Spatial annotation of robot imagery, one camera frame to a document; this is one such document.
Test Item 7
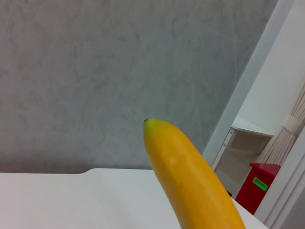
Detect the yellow banana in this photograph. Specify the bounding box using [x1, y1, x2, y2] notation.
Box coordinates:
[143, 118, 246, 229]

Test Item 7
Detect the white shelf unit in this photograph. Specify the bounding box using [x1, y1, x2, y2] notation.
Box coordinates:
[211, 115, 275, 199]

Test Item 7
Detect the green label sticker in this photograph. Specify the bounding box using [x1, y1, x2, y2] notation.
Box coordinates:
[252, 177, 268, 191]

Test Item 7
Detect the beige curtain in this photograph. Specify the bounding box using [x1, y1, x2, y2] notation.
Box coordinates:
[258, 81, 305, 167]

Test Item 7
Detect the red storage bin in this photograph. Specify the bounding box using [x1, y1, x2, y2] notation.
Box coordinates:
[235, 162, 282, 216]

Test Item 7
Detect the beige curtain tieback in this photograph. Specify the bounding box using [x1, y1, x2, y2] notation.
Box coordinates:
[282, 114, 302, 137]

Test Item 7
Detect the white frame post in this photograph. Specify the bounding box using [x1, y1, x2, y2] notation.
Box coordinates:
[202, 0, 294, 168]
[253, 132, 305, 229]

